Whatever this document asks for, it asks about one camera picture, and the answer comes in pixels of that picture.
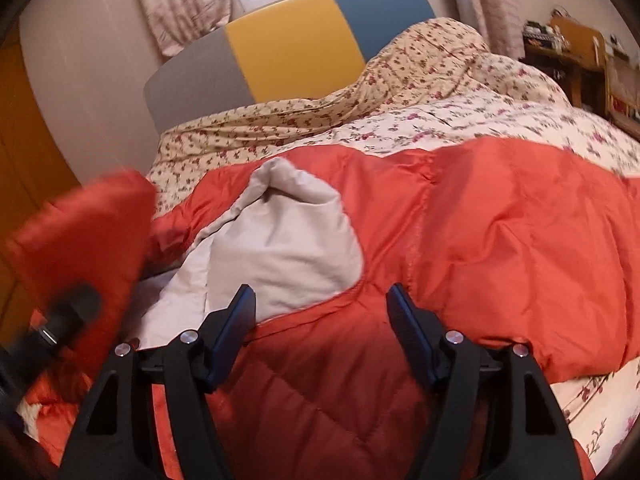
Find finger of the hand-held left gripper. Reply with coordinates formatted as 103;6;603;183
0;282;103;378

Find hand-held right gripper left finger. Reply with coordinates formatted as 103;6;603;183
57;284;257;480

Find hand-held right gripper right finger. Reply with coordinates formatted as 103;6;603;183
386;282;583;480

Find orange down jacket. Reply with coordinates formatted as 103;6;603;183
5;135;640;480

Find wooden door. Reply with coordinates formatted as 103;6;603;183
0;25;83;341

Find white floral bedspread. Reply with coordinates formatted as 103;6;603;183
310;92;640;463

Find cream small-flowered quilt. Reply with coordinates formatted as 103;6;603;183
147;17;576;221

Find grey yellow blue headboard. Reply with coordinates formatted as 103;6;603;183
143;0;437;136

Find wooden desk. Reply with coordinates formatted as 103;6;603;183
520;35;608;108

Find patterned tin box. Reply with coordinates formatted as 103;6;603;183
522;20;557;47

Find pink patterned curtain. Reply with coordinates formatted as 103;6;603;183
457;0;526;61
129;0;236;58

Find brown wooden board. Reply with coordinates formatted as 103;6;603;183
549;16;607;68

